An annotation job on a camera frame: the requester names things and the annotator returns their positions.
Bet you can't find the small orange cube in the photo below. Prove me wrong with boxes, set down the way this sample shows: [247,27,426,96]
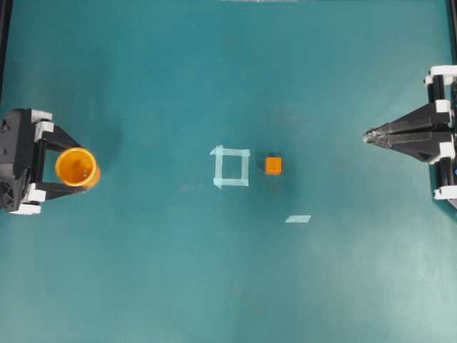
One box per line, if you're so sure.
[264,156,283,175]

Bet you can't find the black left table frame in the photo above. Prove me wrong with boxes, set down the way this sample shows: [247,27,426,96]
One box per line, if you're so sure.
[0,0,14,93]

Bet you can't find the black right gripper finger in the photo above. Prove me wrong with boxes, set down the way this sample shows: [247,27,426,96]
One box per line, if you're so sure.
[363,131,453,163]
[363,104,452,139]

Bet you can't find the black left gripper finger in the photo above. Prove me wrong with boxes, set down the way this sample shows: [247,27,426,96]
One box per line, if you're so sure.
[36,182,88,201]
[37,122,81,151]

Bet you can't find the black right table frame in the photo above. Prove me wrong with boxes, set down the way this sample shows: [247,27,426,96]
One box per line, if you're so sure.
[445,0,457,64]

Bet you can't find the black table frame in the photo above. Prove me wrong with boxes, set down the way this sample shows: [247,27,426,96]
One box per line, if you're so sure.
[0,0,14,93]
[445,0,457,64]

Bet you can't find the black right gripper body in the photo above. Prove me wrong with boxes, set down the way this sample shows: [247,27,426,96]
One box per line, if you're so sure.
[424,65,456,208]

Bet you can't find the light blue tape strip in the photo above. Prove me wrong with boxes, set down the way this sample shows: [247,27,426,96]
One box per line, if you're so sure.
[285,214,311,224]

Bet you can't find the light blue tape square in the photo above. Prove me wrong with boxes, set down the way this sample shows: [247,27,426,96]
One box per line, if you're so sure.
[210,145,251,189]

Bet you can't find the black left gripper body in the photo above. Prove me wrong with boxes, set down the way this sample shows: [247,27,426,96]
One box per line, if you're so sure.
[1,109,53,215]

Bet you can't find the orange plastic cup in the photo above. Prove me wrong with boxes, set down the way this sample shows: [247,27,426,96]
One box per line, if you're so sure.
[54,147,101,189]

